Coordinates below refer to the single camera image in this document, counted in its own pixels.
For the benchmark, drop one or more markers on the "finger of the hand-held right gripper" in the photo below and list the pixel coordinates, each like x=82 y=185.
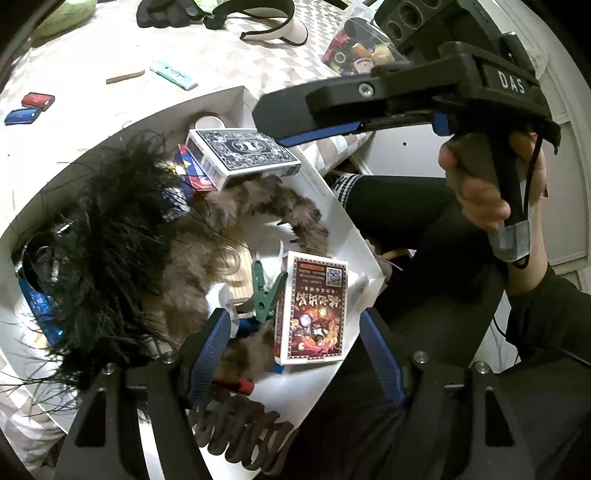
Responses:
x=323 y=134
x=332 y=99

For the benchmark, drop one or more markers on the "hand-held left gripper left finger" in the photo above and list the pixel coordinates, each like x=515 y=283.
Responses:
x=210 y=350

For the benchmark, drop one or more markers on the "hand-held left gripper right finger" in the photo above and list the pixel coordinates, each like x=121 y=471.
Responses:
x=383 y=355

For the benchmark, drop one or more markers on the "dark patterned card box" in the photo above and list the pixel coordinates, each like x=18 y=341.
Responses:
x=240 y=152

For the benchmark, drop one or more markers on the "red illustrated card box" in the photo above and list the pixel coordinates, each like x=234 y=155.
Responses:
x=311 y=309

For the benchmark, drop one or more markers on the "white container box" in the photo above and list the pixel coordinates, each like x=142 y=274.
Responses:
x=341 y=221

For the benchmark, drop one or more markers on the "black feather hair claw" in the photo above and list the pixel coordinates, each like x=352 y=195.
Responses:
x=106 y=258

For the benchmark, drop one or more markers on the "person's right forearm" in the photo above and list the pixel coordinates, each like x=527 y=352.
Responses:
x=549 y=318

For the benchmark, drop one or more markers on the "person's right hand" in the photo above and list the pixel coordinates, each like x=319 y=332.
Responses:
x=478 y=198

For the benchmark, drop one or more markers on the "clear plastic storage box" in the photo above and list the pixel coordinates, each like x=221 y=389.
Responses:
x=360 y=50

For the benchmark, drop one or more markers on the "green clothes peg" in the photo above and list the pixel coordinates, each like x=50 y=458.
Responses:
x=263 y=295

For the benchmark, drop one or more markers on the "wooden block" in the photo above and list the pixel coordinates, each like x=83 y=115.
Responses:
x=235 y=277

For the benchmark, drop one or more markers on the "brown furry hair claw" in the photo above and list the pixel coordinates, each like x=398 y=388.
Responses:
x=277 y=198

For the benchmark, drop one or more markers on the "white bed side panel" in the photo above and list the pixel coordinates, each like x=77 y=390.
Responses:
x=406 y=152

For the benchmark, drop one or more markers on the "black and white visor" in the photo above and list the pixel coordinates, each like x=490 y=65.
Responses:
x=277 y=9

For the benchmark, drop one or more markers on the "white round lid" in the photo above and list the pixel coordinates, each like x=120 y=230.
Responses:
x=208 y=122

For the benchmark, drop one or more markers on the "person's black clothing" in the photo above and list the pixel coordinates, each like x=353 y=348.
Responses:
x=415 y=240

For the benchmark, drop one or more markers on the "red and blue packet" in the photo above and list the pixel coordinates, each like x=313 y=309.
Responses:
x=194 y=173

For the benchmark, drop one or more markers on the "white wardrobe door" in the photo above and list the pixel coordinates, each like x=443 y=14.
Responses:
x=568 y=207

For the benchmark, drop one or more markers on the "teal lighter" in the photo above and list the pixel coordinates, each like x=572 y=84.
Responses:
x=173 y=74

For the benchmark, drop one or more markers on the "large blue lighter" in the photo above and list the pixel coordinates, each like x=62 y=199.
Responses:
x=41 y=304

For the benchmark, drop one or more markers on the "black glove pair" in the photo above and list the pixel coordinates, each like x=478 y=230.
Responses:
x=161 y=11

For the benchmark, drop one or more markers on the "small wooden piece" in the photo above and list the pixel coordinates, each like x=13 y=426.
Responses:
x=125 y=76

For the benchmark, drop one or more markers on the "avocado plush toy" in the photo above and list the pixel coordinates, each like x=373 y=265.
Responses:
x=64 y=14

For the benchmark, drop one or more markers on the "small red lighter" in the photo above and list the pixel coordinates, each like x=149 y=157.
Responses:
x=38 y=99

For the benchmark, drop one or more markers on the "small blue lighter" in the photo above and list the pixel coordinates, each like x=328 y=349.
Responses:
x=22 y=116

